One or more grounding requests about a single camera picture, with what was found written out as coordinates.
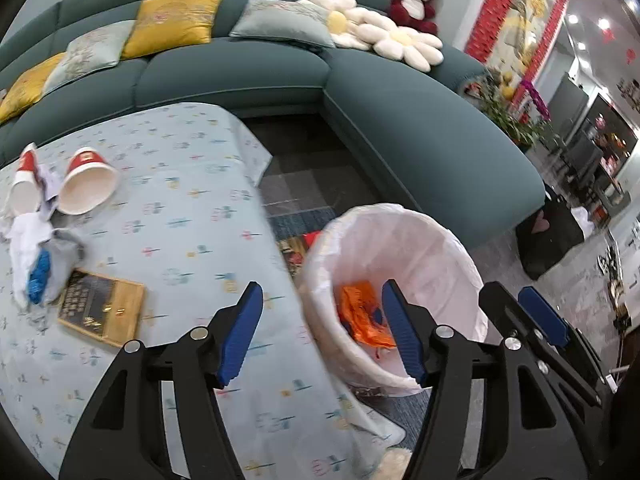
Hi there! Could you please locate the white plastic bag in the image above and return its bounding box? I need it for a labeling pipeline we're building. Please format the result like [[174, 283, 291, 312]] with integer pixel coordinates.
[[570, 205, 596, 236]]

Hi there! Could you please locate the white printed paper slip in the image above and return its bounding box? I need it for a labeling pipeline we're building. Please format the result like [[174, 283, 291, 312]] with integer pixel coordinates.
[[37, 162, 63, 213]]

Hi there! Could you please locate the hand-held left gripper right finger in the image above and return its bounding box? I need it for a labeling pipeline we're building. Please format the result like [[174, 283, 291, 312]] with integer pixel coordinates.
[[381, 280, 596, 480]]

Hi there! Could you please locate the grey cloth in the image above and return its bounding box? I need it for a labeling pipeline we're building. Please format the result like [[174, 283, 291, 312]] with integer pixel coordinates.
[[37, 210, 88, 306]]

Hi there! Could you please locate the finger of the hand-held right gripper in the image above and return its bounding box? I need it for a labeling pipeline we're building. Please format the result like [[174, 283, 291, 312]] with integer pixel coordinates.
[[517, 286, 608, 391], [478, 281, 603, 408]]

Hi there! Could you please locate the white lined waste bin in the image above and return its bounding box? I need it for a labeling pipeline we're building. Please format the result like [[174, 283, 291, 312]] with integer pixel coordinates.
[[298, 203, 488, 396]]

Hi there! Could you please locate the white flower cushion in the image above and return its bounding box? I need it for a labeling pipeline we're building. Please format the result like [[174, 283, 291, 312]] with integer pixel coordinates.
[[357, 22, 445, 68], [295, 0, 373, 51]]

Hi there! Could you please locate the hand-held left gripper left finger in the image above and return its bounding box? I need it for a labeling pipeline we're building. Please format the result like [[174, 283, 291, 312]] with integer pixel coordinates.
[[59, 282, 264, 480]]

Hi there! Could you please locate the teal corner sofa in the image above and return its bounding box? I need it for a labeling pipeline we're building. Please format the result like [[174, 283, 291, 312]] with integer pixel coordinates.
[[0, 0, 546, 251]]

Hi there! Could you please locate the blue glove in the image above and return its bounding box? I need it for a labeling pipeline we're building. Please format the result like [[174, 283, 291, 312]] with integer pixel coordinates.
[[27, 249, 52, 305]]

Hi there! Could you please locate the black bag with pink heart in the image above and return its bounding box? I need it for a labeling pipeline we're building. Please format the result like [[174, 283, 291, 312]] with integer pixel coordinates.
[[515, 185, 586, 281]]

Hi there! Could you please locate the red and white paper cup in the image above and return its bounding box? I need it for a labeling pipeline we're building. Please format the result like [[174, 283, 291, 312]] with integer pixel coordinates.
[[56, 146, 120, 216], [5, 142, 43, 218]]

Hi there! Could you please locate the dark chair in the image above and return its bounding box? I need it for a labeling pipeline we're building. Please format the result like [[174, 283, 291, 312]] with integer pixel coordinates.
[[555, 130, 608, 196]]

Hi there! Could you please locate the light blue embroidered pillow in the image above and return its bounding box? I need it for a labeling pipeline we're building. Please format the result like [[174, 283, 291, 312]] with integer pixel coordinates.
[[42, 20, 137, 96], [229, 0, 336, 50]]

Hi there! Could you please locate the white tissue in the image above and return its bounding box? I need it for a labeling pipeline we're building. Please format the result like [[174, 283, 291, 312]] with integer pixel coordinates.
[[0, 212, 53, 308]]

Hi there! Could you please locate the pink orchid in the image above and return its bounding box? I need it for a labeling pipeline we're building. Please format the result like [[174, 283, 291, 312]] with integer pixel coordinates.
[[520, 77, 551, 123]]

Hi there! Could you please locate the red framed wall art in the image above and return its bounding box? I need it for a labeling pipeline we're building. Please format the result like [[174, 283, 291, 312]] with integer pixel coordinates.
[[465, 0, 568, 106]]

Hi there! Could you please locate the large yellow embroidered pillow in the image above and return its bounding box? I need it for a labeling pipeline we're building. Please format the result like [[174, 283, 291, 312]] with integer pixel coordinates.
[[121, 0, 224, 60]]

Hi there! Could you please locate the light blue floral tablecloth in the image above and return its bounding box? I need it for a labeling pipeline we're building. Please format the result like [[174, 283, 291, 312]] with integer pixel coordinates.
[[0, 102, 406, 480]]

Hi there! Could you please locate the orange plastic bag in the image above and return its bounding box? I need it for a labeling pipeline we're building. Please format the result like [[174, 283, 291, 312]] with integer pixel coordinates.
[[337, 282, 398, 350]]

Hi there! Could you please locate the wooden framed black board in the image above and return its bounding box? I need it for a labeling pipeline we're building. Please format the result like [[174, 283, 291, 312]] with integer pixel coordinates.
[[56, 269, 147, 348]]

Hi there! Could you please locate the green potted plant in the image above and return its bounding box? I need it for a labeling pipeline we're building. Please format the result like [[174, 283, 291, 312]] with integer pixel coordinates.
[[465, 67, 553, 148]]

